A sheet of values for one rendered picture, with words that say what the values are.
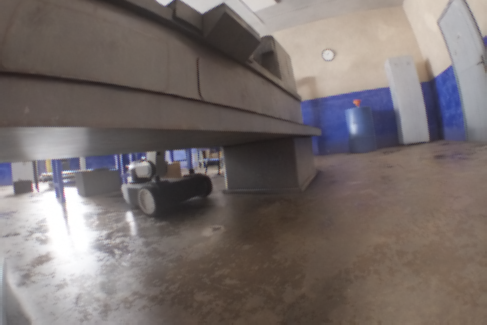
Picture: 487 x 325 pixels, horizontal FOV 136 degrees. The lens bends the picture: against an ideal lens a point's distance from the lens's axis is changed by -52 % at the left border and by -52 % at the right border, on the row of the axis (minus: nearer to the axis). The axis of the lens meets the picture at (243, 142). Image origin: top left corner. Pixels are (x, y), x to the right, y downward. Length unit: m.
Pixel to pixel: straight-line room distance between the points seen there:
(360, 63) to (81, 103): 5.10
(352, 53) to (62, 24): 5.16
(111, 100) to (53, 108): 0.09
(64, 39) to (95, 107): 0.25
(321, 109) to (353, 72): 1.20
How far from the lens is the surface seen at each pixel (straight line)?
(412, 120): 4.57
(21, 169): 7.32
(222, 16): 0.76
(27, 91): 0.29
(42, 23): 0.53
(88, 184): 2.64
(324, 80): 5.05
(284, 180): 1.49
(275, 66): 1.75
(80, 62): 0.50
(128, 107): 0.32
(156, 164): 1.56
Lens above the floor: 0.35
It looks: 2 degrees up
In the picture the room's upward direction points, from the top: 7 degrees counter-clockwise
